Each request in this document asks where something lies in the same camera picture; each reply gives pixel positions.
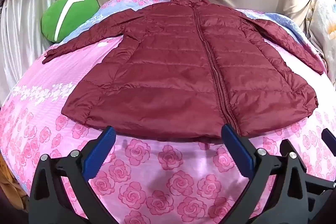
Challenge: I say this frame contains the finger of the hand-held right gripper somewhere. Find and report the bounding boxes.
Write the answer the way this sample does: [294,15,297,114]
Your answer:
[304,167,336,214]
[321,128,336,148]

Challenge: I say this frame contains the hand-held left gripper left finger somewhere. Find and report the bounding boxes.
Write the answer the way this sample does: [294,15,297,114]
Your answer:
[28,126,117,224]

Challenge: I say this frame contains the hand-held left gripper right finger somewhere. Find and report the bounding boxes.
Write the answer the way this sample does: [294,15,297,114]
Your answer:
[221,124,319,224]

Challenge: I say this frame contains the maroon puffer jacket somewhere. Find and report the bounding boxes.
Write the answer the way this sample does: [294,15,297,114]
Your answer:
[42,0,324,142]

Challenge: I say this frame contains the pink floral bed sheet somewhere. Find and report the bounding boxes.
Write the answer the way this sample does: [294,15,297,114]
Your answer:
[0,0,336,224]

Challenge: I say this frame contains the orange cloth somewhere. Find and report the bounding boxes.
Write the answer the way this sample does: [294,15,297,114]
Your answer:
[0,156,29,214]

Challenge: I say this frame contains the green plush pillow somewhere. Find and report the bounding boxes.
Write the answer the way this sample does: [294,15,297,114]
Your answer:
[41,0,100,43]

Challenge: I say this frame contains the white satin curtain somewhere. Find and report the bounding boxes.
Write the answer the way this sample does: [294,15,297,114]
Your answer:
[0,0,62,106]

